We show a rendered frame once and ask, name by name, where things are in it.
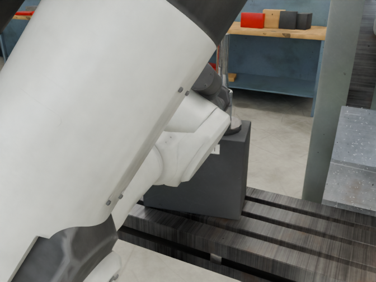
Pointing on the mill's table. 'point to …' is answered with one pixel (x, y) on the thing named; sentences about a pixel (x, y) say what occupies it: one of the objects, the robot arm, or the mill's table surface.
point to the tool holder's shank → (223, 51)
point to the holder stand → (212, 179)
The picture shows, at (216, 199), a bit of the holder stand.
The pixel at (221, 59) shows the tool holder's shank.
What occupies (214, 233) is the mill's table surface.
